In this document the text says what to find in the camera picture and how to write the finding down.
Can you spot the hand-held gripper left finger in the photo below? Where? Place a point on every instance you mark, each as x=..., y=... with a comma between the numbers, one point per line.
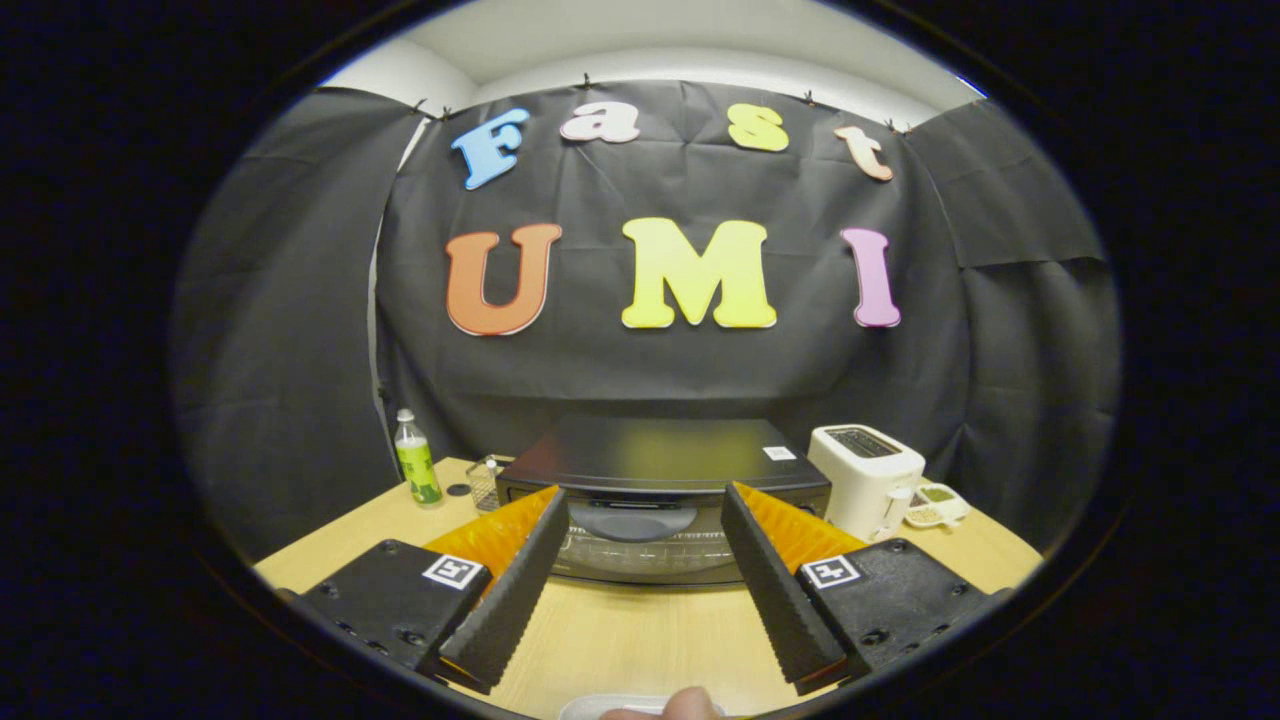
x=510, y=600

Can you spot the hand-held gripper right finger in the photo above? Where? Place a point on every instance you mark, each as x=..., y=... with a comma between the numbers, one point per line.
x=775, y=600

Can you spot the black toaster oven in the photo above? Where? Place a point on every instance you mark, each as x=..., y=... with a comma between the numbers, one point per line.
x=660, y=450

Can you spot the white pop-up toaster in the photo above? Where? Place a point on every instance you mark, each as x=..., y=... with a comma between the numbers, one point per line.
x=865, y=480

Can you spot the small clear container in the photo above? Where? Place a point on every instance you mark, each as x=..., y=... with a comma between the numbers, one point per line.
x=487, y=485

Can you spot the white plate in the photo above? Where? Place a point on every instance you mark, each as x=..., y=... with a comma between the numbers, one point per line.
x=590, y=706

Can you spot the green label drink bottle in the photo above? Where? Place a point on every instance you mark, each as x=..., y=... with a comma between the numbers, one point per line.
x=418, y=470

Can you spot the white divided snack dish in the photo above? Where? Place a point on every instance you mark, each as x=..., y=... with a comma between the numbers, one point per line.
x=938, y=505

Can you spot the black backdrop cloth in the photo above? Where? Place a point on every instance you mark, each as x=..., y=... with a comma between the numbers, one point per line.
x=660, y=370

